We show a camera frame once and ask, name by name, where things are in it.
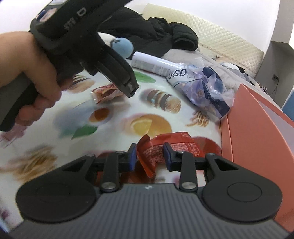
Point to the blue clear plastic bag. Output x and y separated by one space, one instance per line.
204 88

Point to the person left hand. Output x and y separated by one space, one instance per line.
20 53

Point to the white cylindrical tube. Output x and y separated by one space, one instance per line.
157 65

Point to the penguin plush toy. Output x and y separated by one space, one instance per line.
121 45

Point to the cream quilted headboard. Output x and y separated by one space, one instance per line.
219 40

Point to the black jacket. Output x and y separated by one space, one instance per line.
154 36

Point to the small red orange packet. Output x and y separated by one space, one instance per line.
105 93

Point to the fruit print tablecloth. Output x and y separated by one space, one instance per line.
70 130

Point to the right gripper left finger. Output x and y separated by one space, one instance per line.
110 165

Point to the pink cardboard box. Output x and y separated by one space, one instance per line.
257 135

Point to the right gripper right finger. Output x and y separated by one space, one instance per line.
187 164

